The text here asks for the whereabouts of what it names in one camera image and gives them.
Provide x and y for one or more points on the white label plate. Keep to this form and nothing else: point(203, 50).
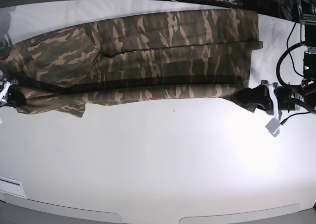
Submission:
point(12, 187)

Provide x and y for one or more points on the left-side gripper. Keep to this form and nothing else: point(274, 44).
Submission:
point(268, 97)

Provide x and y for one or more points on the camouflage T-shirt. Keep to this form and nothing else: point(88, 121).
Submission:
point(155, 56)

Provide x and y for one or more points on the left-side wrist camera board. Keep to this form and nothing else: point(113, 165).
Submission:
point(273, 127)

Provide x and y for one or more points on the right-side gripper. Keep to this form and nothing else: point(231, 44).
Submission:
point(10, 95)

